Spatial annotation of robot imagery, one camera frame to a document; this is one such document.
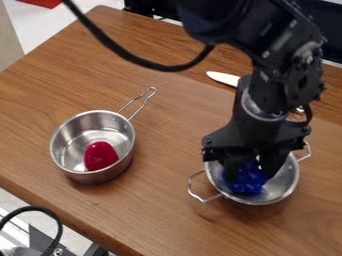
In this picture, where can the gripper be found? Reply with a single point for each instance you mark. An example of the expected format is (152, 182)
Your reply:
(254, 133)

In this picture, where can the blue toy grapes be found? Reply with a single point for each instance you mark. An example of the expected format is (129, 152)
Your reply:
(247, 182)

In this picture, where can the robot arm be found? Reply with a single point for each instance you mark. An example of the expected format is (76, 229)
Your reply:
(276, 40)

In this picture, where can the cream spatula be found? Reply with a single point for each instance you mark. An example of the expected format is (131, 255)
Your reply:
(222, 78)

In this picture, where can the red toy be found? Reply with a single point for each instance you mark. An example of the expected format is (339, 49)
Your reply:
(100, 156)

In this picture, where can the red board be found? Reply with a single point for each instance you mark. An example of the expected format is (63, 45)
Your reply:
(41, 2)

